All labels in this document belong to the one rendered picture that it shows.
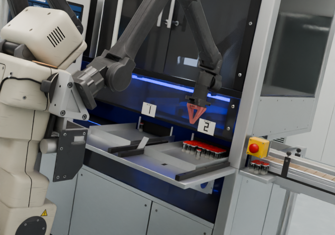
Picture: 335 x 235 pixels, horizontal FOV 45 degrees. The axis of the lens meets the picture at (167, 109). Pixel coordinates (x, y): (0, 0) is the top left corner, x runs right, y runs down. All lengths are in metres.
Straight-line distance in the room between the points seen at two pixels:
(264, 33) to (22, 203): 1.12
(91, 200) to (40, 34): 1.37
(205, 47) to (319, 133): 5.04
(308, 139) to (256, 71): 4.78
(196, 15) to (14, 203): 0.81
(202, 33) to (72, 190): 1.38
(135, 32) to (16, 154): 0.49
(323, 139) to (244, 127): 4.70
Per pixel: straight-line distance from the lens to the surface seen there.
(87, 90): 1.05
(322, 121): 6.38
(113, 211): 2.25
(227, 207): 1.83
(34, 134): 1.23
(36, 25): 1.19
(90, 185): 2.34
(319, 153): 6.43
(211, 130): 1.81
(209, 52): 1.50
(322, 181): 1.77
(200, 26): 1.41
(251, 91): 1.72
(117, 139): 1.80
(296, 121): 2.35
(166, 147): 1.83
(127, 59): 1.13
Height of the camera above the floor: 1.33
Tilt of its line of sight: 9 degrees down
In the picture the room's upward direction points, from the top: 10 degrees clockwise
